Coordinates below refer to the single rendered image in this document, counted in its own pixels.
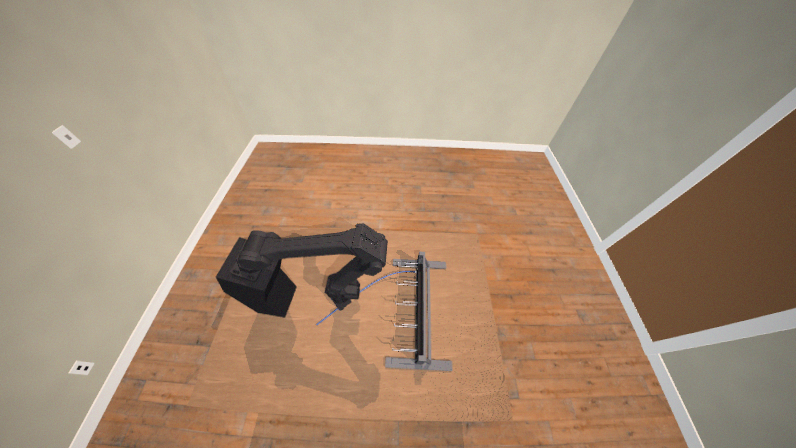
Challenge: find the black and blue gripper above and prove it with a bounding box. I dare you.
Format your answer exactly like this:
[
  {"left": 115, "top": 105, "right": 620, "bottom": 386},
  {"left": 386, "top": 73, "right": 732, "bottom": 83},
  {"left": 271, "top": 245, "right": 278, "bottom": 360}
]
[{"left": 331, "top": 297, "right": 352, "bottom": 311}]

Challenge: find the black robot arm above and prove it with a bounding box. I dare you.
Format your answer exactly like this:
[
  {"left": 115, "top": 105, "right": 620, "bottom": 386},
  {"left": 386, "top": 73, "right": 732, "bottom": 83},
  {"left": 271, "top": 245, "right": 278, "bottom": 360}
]
[{"left": 231, "top": 223, "right": 388, "bottom": 302}]

